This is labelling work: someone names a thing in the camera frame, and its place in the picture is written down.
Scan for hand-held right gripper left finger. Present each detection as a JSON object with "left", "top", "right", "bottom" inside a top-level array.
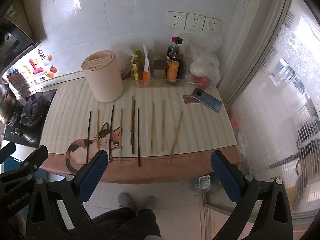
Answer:
[{"left": 26, "top": 149, "right": 110, "bottom": 240}]

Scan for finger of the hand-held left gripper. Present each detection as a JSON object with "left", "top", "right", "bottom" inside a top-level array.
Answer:
[
  {"left": 0, "top": 144, "right": 49, "bottom": 185},
  {"left": 0, "top": 142, "right": 17, "bottom": 164}
]

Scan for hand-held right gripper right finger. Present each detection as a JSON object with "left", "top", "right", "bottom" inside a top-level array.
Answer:
[{"left": 210, "top": 150, "right": 293, "bottom": 240}]

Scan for beige round utensil holder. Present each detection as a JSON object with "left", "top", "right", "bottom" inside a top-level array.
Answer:
[{"left": 81, "top": 50, "right": 124, "bottom": 103}]

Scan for white plastic clip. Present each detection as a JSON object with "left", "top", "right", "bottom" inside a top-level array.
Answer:
[{"left": 199, "top": 175, "right": 211, "bottom": 189}]

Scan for black gas stove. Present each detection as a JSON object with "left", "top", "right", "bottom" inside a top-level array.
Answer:
[{"left": 4, "top": 89, "right": 57, "bottom": 148}]

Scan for grey slipper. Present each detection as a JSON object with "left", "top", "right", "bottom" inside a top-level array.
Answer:
[
  {"left": 117, "top": 192, "right": 137, "bottom": 209},
  {"left": 141, "top": 195, "right": 158, "bottom": 210}
]

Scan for striped cat table mat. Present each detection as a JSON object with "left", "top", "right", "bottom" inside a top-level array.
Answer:
[{"left": 40, "top": 76, "right": 242, "bottom": 184}]

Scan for person's legs in dark pants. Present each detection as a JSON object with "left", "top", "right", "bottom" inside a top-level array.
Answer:
[{"left": 91, "top": 207, "right": 162, "bottom": 240}]

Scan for white sheer curtain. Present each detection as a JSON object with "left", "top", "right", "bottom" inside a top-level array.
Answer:
[{"left": 220, "top": 0, "right": 320, "bottom": 220}]

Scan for blue smartphone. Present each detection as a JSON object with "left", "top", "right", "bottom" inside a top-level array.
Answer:
[{"left": 191, "top": 88, "right": 223, "bottom": 112}]

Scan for black range hood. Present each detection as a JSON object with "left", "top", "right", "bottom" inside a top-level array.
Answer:
[{"left": 0, "top": 0, "right": 42, "bottom": 63}]

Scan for yellow seasoning box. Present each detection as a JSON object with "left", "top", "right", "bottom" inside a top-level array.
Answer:
[{"left": 131, "top": 56, "right": 139, "bottom": 85}]

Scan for orange and white packet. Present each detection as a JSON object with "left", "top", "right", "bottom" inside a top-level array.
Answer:
[{"left": 142, "top": 44, "right": 151, "bottom": 87}]

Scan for plastic bag with brown contents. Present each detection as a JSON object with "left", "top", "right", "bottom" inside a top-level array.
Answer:
[{"left": 115, "top": 45, "right": 137, "bottom": 80}]

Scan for clear plastic organizer tray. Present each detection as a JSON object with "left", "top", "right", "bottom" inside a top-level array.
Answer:
[{"left": 134, "top": 62, "right": 187, "bottom": 87}]

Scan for clear plastic bag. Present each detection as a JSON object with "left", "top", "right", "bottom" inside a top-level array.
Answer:
[{"left": 184, "top": 34, "right": 224, "bottom": 89}]

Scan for soy sauce bottle orange label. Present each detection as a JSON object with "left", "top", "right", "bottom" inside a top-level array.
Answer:
[{"left": 165, "top": 37, "right": 185, "bottom": 85}]

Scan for colourful wall sticker set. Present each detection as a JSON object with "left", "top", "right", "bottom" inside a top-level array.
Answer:
[{"left": 2, "top": 49, "right": 59, "bottom": 90}]

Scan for white wall socket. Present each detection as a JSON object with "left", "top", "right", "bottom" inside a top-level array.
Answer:
[
  {"left": 185, "top": 13, "right": 206, "bottom": 32},
  {"left": 167, "top": 11, "right": 187, "bottom": 29},
  {"left": 202, "top": 17, "right": 222, "bottom": 33}
]

